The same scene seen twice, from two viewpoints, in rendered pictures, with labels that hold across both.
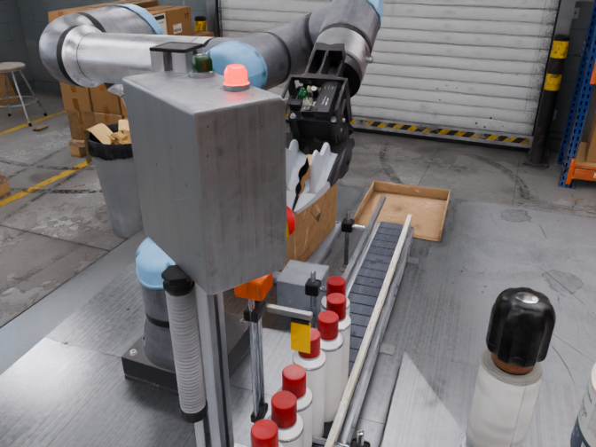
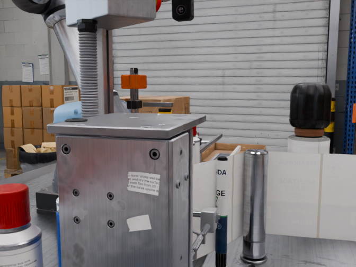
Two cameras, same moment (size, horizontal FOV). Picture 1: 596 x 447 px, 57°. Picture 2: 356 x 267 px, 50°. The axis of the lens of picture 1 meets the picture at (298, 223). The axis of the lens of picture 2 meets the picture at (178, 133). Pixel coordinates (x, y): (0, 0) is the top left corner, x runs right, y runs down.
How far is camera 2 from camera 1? 46 cm
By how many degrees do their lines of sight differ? 20
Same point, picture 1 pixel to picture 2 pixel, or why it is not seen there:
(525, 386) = (319, 142)
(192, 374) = (91, 98)
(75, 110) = (12, 148)
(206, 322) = (101, 101)
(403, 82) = (232, 132)
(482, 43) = (281, 106)
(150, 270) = (63, 114)
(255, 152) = not seen: outside the picture
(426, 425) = not seen: hidden behind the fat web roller
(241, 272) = (127, 7)
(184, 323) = (89, 53)
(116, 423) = not seen: hidden behind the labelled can
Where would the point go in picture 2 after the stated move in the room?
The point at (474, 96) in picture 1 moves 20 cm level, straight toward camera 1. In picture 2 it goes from (280, 139) to (280, 142)
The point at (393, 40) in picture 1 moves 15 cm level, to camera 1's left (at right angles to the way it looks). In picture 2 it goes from (224, 106) to (213, 106)
